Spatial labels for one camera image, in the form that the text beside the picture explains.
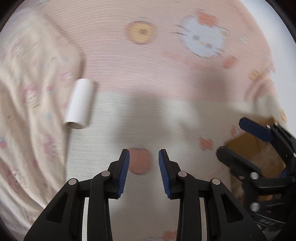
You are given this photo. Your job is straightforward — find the white cardboard tube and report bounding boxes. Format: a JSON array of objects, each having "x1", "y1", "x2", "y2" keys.
[{"x1": 64, "y1": 78, "x2": 94, "y2": 130}]

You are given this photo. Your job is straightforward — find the brown cardboard box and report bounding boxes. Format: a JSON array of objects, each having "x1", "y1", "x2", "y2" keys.
[{"x1": 225, "y1": 117, "x2": 287, "y2": 204}]

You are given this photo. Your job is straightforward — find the pink Hello Kitty blanket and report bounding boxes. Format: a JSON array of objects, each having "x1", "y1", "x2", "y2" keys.
[{"x1": 43, "y1": 0, "x2": 287, "y2": 241}]

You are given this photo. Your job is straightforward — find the cream patterned cloth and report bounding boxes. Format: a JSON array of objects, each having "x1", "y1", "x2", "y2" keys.
[{"x1": 1, "y1": 9, "x2": 81, "y2": 240}]

